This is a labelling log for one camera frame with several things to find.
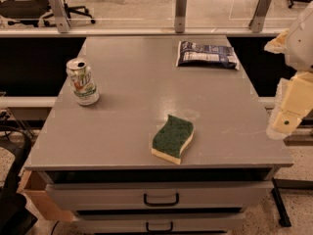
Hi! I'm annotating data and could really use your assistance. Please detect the middle metal bracket post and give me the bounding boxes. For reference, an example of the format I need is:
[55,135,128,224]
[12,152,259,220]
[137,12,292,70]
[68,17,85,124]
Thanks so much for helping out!
[174,0,187,33]

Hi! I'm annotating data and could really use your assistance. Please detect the right metal bracket post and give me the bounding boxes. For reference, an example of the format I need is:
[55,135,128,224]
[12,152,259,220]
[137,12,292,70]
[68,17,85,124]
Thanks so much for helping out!
[248,0,272,33]

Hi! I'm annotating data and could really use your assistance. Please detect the blue chip bag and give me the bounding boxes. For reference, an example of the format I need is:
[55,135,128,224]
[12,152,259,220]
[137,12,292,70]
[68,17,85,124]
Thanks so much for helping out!
[176,41,238,70]

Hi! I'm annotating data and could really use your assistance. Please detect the green and yellow sponge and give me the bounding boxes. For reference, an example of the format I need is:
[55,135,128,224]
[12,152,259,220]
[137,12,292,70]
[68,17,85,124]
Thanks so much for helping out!
[152,115,195,165]

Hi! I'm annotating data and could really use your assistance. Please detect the green 7up soda can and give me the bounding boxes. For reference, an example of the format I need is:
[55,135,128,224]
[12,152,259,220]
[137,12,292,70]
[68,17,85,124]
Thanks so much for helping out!
[67,58,100,106]

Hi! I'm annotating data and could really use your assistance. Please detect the metal bracket post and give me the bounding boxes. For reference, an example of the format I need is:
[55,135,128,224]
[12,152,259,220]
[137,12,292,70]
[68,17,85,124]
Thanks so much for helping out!
[174,0,187,33]
[48,0,70,33]
[248,0,272,33]

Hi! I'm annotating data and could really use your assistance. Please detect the lower grey drawer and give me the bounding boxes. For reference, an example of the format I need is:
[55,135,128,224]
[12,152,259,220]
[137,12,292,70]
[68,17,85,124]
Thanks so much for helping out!
[74,212,245,234]

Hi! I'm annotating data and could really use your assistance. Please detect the upper grey drawer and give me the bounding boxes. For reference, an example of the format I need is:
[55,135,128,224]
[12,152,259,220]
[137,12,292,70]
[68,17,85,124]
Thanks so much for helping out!
[46,181,272,212]

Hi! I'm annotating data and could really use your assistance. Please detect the black table leg stand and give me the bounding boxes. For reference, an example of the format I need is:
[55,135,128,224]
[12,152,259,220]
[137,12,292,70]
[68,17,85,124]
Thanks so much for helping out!
[271,178,313,227]

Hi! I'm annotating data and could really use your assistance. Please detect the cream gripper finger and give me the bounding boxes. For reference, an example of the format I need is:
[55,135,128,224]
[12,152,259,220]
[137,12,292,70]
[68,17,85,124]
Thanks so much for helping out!
[264,29,289,54]
[266,71,313,140]

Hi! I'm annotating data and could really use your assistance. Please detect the black upper drawer handle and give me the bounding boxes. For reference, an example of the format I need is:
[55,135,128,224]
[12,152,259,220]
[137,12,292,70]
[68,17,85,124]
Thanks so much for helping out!
[143,193,180,208]

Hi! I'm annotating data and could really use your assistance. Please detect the grey drawer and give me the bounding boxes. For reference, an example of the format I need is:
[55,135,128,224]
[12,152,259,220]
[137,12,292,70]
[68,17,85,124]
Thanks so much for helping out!
[74,212,245,234]
[46,181,272,212]

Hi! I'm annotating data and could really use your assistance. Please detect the black office chair far left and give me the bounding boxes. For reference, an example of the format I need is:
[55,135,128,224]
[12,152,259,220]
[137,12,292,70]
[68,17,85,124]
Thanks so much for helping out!
[0,0,96,27]

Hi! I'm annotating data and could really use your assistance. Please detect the black lower drawer handle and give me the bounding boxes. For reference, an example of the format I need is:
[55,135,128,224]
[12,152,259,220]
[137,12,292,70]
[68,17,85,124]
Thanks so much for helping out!
[145,221,174,233]

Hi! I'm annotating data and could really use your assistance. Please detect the black drawer handle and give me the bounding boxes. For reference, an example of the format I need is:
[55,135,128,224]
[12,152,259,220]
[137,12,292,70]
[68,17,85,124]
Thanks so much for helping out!
[143,193,180,208]
[145,221,174,233]

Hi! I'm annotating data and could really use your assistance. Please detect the wooden box under table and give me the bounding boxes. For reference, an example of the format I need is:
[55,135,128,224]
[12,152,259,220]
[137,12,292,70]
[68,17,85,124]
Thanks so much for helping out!
[19,170,73,222]

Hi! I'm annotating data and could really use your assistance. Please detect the black chair near left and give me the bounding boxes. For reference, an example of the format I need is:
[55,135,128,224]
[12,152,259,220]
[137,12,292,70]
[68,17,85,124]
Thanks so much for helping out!
[0,125,37,235]

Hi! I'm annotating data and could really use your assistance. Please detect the left metal bracket post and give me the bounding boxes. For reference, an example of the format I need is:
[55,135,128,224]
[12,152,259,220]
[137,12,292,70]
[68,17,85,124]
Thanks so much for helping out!
[48,0,70,33]

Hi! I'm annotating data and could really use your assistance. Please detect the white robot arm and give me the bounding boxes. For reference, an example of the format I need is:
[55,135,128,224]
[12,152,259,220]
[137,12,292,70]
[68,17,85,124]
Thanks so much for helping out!
[264,2,313,140]

